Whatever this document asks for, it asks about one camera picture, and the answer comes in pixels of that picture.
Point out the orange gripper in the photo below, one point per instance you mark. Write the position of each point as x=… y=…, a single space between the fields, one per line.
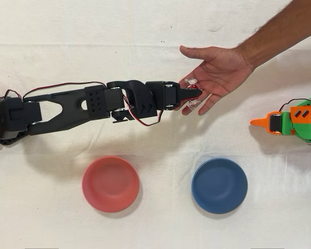
x=275 y=122

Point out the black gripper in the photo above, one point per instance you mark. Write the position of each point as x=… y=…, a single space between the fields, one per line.
x=158 y=94

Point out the red candy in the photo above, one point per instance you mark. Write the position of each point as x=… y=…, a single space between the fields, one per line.
x=193 y=84

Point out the person's bare forearm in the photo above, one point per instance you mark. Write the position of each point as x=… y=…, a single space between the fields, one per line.
x=280 y=28

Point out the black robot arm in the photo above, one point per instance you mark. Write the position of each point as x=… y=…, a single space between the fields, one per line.
x=67 y=114

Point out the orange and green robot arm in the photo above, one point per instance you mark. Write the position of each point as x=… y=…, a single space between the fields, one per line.
x=307 y=124

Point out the person's open hand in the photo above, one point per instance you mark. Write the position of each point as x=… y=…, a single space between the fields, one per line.
x=223 y=72

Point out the blue plastic bowl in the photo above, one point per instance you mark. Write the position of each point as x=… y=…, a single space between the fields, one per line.
x=219 y=185

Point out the pink plastic bowl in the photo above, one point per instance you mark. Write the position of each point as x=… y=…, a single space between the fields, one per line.
x=110 y=184

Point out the white table cloth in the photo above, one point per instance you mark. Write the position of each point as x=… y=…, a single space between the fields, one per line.
x=155 y=228

